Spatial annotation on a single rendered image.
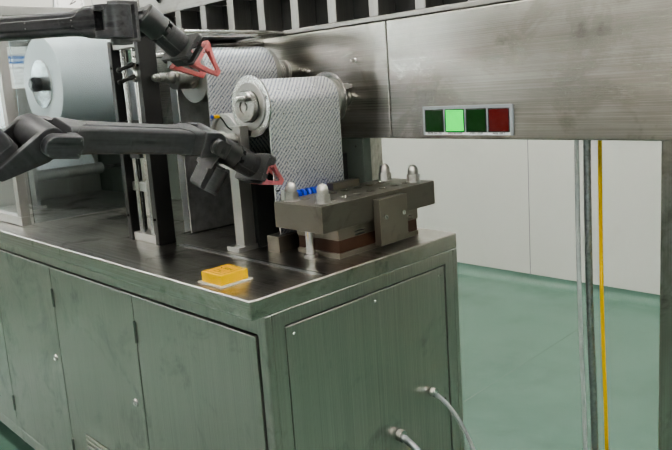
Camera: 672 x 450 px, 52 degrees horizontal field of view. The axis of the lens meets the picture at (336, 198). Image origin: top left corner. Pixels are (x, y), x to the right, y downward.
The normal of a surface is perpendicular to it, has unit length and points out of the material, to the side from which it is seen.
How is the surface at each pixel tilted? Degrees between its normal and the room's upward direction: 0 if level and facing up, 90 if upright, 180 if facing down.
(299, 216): 90
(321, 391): 90
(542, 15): 90
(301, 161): 90
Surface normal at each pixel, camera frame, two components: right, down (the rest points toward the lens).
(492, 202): -0.71, 0.16
